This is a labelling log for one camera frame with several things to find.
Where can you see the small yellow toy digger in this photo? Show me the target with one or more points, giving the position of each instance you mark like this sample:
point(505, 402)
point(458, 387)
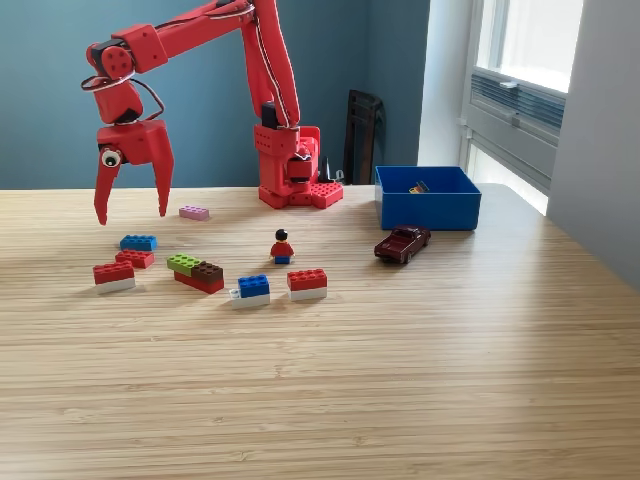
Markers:
point(419, 188)

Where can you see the blue plastic bin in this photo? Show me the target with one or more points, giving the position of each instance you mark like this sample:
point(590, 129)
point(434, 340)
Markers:
point(430, 212)

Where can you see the pink flat brick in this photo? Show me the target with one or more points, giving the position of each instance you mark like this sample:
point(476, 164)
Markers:
point(194, 212)

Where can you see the red flat brick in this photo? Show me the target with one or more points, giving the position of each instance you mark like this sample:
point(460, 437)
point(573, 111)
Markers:
point(135, 259)

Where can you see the red and white brick stack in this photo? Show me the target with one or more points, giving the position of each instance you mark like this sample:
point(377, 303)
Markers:
point(114, 275)
point(306, 281)

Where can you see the green brown red brick stack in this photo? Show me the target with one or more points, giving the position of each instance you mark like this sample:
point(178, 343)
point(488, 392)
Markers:
point(197, 280)

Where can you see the toy figure with red shirt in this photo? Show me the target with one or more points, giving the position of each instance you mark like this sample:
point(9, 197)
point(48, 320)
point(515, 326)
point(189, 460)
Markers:
point(282, 248)

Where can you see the blue and white brick stack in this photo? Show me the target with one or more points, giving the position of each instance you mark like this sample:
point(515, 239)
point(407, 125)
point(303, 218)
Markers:
point(253, 286)

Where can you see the black table clamp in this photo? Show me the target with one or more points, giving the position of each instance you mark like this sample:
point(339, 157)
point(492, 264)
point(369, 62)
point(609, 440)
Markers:
point(325, 172)

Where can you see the dark folded chair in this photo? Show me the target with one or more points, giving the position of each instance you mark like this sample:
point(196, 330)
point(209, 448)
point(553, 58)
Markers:
point(367, 140)

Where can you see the dark red toy car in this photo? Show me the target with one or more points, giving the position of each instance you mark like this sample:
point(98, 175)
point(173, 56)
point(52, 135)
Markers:
point(400, 245)

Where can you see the grey vent grille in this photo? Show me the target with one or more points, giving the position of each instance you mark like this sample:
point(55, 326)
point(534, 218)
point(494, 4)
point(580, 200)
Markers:
point(535, 107)

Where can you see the window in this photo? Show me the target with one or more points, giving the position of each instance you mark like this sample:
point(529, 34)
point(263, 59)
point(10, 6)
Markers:
point(535, 35)

